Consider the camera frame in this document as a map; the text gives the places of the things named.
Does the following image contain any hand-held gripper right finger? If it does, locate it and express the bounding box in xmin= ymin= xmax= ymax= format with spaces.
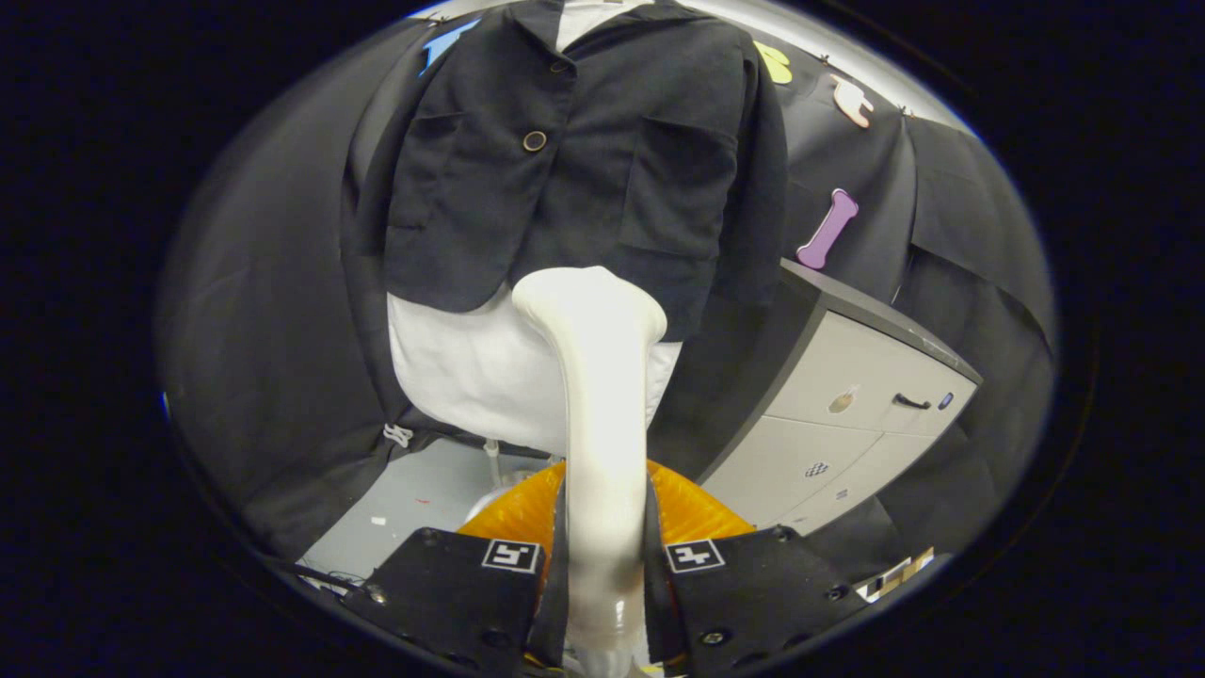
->
xmin=645 ymin=460 xmax=867 ymax=678

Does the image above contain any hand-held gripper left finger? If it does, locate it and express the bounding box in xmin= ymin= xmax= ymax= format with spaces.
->
xmin=344 ymin=460 xmax=569 ymax=678

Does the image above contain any white and purple garment steamer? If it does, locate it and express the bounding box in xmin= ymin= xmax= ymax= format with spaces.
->
xmin=511 ymin=266 xmax=669 ymax=678

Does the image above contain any black blazer jacket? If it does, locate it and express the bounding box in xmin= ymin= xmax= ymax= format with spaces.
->
xmin=341 ymin=0 xmax=790 ymax=420

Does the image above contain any beige cardboard piece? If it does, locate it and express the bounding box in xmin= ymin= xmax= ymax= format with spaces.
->
xmin=855 ymin=548 xmax=935 ymax=604

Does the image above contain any grey cabinet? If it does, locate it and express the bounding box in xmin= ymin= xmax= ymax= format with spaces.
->
xmin=701 ymin=259 xmax=983 ymax=538

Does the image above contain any white mannequin torso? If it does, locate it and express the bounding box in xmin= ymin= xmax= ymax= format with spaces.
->
xmin=386 ymin=0 xmax=683 ymax=458

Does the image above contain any black backdrop cloth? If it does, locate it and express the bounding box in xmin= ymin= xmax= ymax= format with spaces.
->
xmin=155 ymin=19 xmax=1057 ymax=585

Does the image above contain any thin black cable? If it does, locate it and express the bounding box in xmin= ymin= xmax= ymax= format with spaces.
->
xmin=273 ymin=557 xmax=368 ymax=594

